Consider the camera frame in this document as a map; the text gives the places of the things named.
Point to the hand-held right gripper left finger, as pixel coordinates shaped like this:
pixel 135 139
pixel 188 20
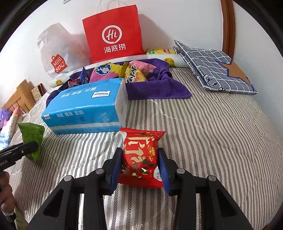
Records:
pixel 116 172

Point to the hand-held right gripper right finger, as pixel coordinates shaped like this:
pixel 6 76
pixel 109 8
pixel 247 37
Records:
pixel 165 172

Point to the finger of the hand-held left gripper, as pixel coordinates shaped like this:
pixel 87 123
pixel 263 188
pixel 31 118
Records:
pixel 8 148
pixel 26 149

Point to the green snack packet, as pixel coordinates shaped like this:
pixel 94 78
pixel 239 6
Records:
pixel 31 135

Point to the purple towel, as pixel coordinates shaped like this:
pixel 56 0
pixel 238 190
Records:
pixel 154 90

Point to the large pink yellow snack bag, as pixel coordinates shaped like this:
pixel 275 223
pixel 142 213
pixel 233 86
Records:
pixel 104 71

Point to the person's left hand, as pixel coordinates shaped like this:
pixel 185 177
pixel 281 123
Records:
pixel 6 192

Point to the pink white plush toy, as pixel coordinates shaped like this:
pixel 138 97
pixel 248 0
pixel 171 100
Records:
pixel 13 120

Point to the purple plush toy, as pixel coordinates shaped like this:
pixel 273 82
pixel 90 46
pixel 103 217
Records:
pixel 4 117

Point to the wooden headboard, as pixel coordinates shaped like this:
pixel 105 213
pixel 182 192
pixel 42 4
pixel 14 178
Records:
pixel 20 97

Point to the brown patterned box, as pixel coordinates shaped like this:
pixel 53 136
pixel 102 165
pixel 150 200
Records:
pixel 38 92

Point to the blue tissue pack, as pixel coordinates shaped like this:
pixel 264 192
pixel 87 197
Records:
pixel 84 110

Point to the orange red snack packet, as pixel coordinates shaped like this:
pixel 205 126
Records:
pixel 74 84

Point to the blue snack packet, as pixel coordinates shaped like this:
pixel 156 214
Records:
pixel 84 76

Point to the white plastic bag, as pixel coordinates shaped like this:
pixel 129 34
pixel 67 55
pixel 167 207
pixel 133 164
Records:
pixel 53 44

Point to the lemon print paper roll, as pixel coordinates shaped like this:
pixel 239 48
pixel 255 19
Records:
pixel 174 60

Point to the checked folded cloth with star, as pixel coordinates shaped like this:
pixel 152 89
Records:
pixel 207 64

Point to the yellow drink pack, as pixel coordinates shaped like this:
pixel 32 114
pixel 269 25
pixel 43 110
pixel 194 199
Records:
pixel 159 51

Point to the red paper bag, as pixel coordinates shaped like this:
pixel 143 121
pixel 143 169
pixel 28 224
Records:
pixel 112 26

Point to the white light switch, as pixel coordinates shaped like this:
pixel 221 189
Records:
pixel 66 1

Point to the brown wooden door frame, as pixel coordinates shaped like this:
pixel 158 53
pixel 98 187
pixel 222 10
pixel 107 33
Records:
pixel 228 26

